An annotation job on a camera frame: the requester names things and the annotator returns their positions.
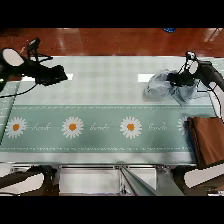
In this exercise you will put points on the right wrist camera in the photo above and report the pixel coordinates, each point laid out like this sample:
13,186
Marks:
190,55

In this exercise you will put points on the light blue shirt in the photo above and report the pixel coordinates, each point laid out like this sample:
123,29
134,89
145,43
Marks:
156,87

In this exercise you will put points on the silver frame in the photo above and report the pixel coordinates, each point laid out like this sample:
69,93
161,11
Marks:
140,186

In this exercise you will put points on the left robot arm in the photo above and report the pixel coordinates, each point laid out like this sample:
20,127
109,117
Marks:
29,68

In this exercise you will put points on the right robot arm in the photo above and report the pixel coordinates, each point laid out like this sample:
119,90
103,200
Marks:
210,75

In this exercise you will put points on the brown garment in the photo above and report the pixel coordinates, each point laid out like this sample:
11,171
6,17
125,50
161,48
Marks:
208,140

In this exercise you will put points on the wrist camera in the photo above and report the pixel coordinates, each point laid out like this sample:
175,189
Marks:
33,43
190,55

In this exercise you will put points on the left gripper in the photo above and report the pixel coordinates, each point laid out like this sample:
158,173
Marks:
51,76

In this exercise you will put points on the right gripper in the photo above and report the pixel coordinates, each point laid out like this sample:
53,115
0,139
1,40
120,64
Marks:
180,80

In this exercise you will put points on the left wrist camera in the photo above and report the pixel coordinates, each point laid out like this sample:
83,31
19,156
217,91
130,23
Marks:
33,43

